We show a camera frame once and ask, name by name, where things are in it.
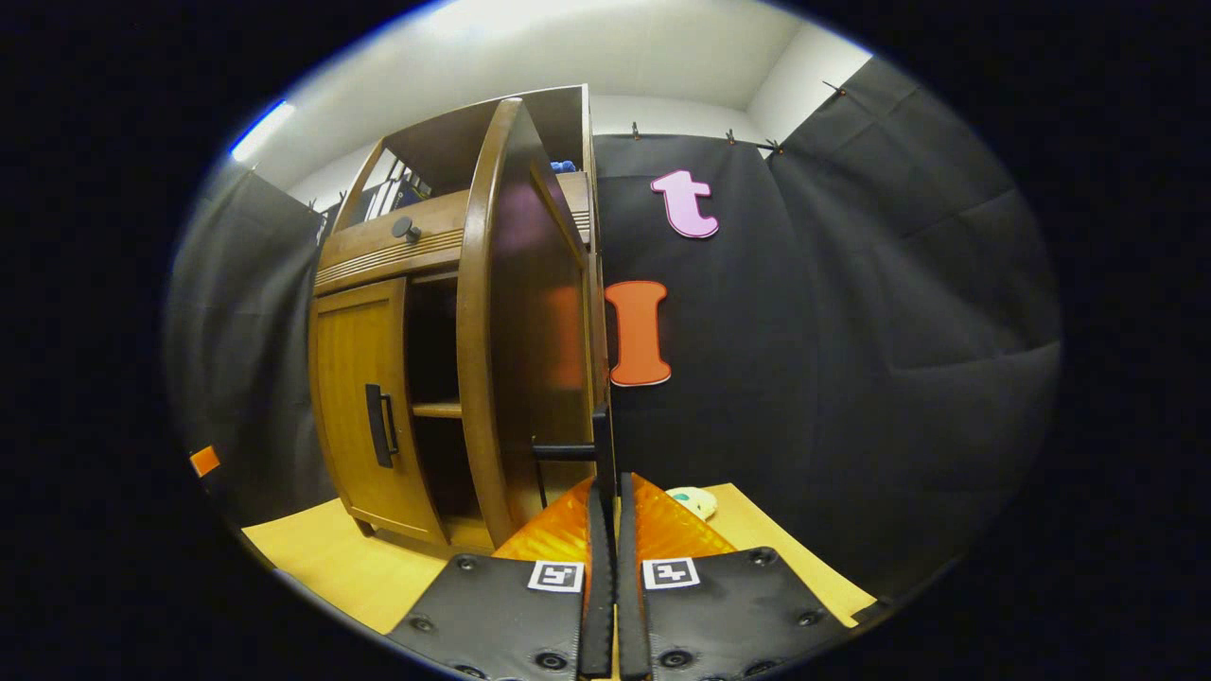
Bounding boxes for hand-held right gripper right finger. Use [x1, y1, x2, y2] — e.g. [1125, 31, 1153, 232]
[617, 473, 852, 681]

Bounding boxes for wooden cabinet drawer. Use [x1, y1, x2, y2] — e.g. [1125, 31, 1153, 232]
[314, 170, 592, 296]

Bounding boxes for wooden double-door shoe cabinet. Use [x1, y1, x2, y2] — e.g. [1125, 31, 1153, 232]
[307, 83, 616, 559]

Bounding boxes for black backdrop cloth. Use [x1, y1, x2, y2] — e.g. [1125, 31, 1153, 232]
[163, 57, 1062, 606]

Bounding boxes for wooden shoe cabinet door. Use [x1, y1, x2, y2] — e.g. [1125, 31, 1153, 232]
[456, 96, 611, 551]
[308, 277, 446, 548]

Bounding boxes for black door handle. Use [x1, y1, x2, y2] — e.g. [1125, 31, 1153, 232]
[532, 405, 618, 507]
[365, 383, 400, 469]

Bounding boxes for small white green object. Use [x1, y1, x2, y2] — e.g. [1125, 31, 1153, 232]
[665, 486, 718, 521]

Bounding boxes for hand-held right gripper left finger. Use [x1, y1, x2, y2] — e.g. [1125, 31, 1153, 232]
[386, 476, 617, 681]

